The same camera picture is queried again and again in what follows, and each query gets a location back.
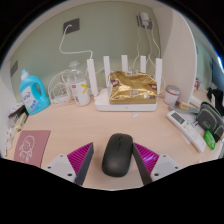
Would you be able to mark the blue detergent bottle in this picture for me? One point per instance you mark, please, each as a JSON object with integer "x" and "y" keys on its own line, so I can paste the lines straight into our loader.
{"x": 31, "y": 96}

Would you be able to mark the grey pouch green trim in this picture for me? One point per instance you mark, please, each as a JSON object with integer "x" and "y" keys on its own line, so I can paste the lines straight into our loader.
{"x": 208, "y": 120}

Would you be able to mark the pink mouse pad cartoon print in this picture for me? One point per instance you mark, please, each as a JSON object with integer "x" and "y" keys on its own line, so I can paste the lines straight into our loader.
{"x": 31, "y": 146}

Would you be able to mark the stack of magazines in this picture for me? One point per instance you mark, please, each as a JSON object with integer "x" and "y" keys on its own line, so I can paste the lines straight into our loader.
{"x": 16, "y": 111}

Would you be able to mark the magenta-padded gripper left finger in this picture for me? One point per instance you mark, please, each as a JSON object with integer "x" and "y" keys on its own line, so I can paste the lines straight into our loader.
{"x": 61, "y": 165}

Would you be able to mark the black bag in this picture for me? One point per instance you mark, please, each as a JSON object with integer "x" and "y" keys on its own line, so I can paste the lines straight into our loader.
{"x": 216, "y": 98}

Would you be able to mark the small white jar pink lid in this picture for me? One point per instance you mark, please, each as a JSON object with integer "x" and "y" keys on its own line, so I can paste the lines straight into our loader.
{"x": 171, "y": 95}

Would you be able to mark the white wall power adapter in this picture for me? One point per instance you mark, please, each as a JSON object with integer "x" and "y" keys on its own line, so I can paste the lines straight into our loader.
{"x": 144, "y": 18}

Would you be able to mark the white remote control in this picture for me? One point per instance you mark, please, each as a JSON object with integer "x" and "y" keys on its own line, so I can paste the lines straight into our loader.
{"x": 186, "y": 128}

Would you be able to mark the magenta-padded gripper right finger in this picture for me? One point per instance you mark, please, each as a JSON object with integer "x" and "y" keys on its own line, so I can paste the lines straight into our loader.
{"x": 163, "y": 165}

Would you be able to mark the clear plastic bottle white label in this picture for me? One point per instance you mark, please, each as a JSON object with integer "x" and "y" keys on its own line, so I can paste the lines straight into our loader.
{"x": 80, "y": 90}

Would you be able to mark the dark grey wall socket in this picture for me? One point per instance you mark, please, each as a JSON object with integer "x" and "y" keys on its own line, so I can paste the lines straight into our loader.
{"x": 75, "y": 25}

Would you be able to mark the white router with antennas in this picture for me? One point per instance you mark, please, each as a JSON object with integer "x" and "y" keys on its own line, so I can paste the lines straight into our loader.
{"x": 103, "y": 105}

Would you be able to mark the small yellow box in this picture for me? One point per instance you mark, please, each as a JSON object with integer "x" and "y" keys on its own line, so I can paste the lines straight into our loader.
{"x": 20, "y": 122}

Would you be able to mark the small green packet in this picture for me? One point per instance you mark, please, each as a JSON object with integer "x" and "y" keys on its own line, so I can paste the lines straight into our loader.
{"x": 209, "y": 139}

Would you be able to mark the black computer mouse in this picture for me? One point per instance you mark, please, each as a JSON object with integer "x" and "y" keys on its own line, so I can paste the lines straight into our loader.
{"x": 117, "y": 155}

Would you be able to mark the gold foil bag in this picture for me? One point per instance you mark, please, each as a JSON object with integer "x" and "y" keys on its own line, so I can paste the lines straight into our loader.
{"x": 133, "y": 86}

